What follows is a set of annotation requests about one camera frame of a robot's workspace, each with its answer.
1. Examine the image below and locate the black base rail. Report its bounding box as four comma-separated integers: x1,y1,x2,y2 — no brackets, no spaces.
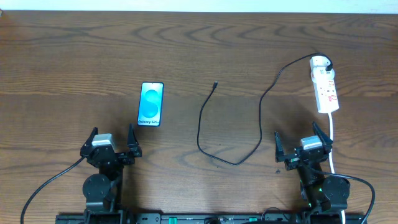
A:
55,212,368,224

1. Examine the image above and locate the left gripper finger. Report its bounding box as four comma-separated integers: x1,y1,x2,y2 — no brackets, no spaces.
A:
81,127,98,149
127,123,139,149

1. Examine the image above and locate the white USB charger adapter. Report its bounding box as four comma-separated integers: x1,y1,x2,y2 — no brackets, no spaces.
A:
310,55,335,83

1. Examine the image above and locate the blue Galaxy smartphone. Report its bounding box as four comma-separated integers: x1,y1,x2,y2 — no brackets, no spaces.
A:
137,82,164,127

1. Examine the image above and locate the white power strip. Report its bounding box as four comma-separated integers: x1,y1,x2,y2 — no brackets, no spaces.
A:
309,56,340,114

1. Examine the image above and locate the black USB charging cable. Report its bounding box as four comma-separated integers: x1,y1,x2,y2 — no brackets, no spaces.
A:
197,52,334,166

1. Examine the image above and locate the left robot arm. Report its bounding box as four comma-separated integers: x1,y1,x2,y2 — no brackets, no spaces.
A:
80,124,142,223

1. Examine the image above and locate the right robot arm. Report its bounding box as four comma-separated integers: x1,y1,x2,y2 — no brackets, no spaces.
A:
274,123,350,223

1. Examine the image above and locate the white power strip cord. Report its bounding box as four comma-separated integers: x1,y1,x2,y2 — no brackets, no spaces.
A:
327,113,346,224

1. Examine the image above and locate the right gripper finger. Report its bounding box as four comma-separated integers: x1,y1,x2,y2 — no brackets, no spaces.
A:
274,132,284,159
312,121,333,146

